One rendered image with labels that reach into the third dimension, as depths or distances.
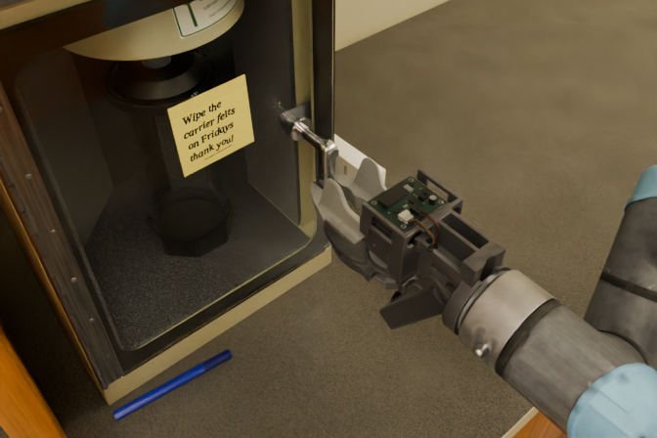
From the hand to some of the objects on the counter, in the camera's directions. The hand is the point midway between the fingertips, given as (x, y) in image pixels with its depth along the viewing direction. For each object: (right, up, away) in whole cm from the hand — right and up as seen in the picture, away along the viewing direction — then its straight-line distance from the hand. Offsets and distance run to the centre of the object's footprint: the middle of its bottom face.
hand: (328, 192), depth 65 cm
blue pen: (-17, -22, +7) cm, 29 cm away
